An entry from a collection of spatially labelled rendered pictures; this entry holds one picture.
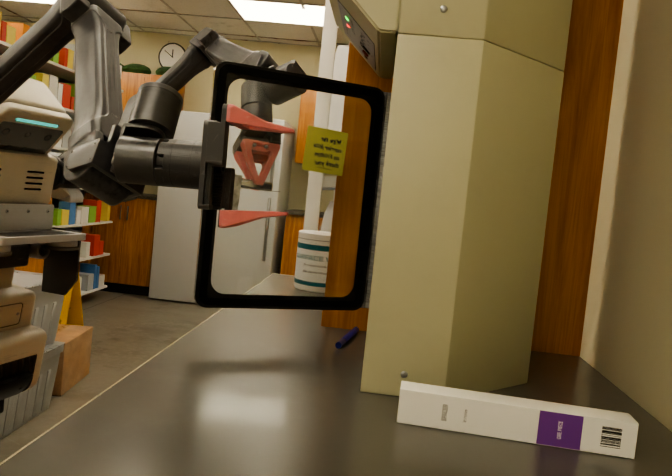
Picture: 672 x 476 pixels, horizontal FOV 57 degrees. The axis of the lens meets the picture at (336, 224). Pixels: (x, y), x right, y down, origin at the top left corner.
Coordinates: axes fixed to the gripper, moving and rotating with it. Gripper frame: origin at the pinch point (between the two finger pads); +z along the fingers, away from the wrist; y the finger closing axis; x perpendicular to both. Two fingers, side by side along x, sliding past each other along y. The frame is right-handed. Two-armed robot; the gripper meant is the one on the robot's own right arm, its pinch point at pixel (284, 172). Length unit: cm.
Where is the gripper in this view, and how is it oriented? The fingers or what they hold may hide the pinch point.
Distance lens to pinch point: 74.0
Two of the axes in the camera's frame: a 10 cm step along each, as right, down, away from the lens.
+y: 0.8, -10.0, -0.3
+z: 9.9, 0.8, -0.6
